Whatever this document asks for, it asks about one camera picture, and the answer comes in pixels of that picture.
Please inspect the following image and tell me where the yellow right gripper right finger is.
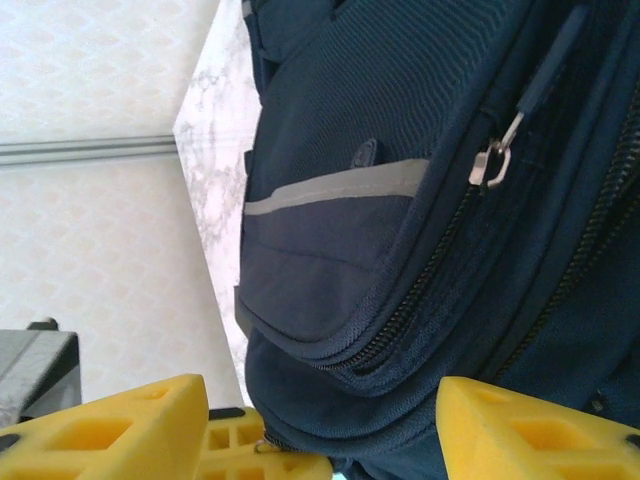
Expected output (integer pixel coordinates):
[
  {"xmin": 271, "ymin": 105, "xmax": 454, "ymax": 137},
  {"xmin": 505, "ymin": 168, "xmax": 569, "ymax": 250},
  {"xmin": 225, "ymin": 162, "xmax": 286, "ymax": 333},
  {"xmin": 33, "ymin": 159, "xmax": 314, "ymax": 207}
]
[{"xmin": 437, "ymin": 375, "xmax": 640, "ymax": 480}]

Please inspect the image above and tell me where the navy blue backpack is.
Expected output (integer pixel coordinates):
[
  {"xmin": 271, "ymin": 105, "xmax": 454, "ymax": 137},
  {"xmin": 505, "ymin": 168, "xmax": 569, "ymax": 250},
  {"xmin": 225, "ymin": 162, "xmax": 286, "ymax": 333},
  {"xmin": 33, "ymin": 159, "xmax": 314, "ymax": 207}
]
[{"xmin": 232, "ymin": 0, "xmax": 640, "ymax": 480}]

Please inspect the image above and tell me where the aluminium corner post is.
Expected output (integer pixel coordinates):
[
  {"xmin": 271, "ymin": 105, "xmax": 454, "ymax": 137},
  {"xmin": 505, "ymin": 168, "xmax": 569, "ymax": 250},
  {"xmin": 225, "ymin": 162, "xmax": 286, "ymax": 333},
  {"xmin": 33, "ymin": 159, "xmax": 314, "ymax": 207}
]
[{"xmin": 0, "ymin": 134, "xmax": 177, "ymax": 167}]

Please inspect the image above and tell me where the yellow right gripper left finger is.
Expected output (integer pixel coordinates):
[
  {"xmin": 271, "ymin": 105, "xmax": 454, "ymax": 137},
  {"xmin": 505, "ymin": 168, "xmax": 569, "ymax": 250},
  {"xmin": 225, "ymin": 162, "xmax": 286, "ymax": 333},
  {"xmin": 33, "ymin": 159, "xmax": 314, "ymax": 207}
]
[{"xmin": 0, "ymin": 373, "xmax": 210, "ymax": 480}]

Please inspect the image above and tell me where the grey black box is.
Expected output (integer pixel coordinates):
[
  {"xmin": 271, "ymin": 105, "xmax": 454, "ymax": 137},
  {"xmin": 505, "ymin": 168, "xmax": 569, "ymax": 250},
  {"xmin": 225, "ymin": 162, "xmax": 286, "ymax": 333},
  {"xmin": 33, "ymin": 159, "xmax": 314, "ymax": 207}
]
[{"xmin": 0, "ymin": 317, "xmax": 82, "ymax": 426}]

